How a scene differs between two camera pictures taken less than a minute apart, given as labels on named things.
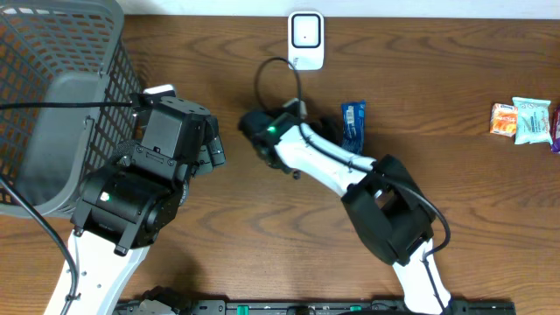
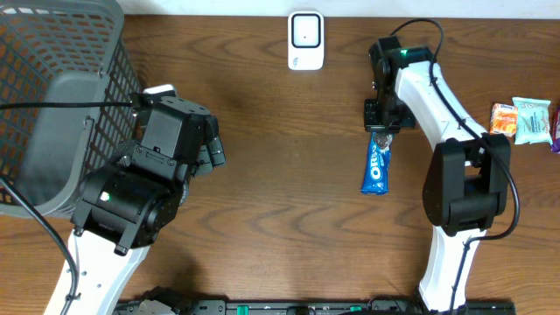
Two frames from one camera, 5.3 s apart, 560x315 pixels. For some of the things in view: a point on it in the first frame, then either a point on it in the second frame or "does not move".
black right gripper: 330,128 -> 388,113
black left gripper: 214,146 does not move
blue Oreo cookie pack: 353,126 -> 375,178
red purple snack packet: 556,148 does not move
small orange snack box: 504,119 does not move
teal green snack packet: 532,121 does not move
